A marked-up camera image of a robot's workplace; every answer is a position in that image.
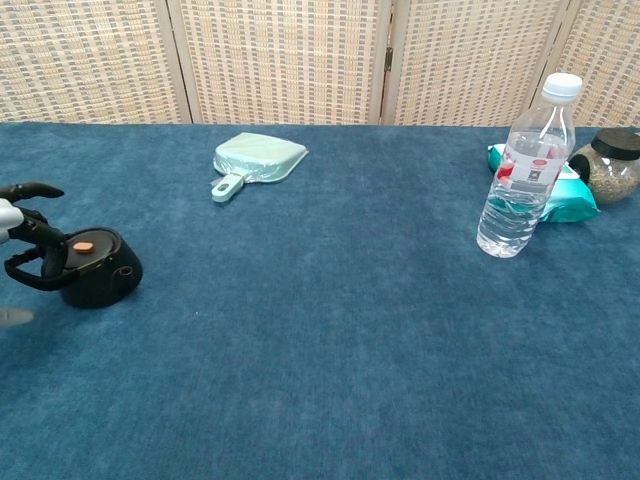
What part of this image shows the left silver and black robot hand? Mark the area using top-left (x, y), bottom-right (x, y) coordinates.
top-left (0, 181), bottom-right (70, 329)

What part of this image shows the black teapot with orange knob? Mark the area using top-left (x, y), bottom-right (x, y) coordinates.
top-left (3, 227), bottom-right (144, 309)

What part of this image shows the mint green dustpan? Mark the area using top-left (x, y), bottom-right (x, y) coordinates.
top-left (210, 131), bottom-right (309, 204)

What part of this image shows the woven folding screen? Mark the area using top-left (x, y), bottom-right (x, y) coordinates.
top-left (0, 0), bottom-right (640, 127)

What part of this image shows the blue table cover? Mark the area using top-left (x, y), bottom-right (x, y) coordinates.
top-left (0, 121), bottom-right (640, 480)

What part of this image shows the clear plastic water bottle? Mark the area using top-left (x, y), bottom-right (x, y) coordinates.
top-left (475, 72), bottom-right (584, 259)

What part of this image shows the teal wet wipes pack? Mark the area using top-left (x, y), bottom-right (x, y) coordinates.
top-left (485, 143), bottom-right (602, 224)

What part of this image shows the grain-filled glass jar, black lid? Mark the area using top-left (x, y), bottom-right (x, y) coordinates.
top-left (569, 127), bottom-right (640, 205)

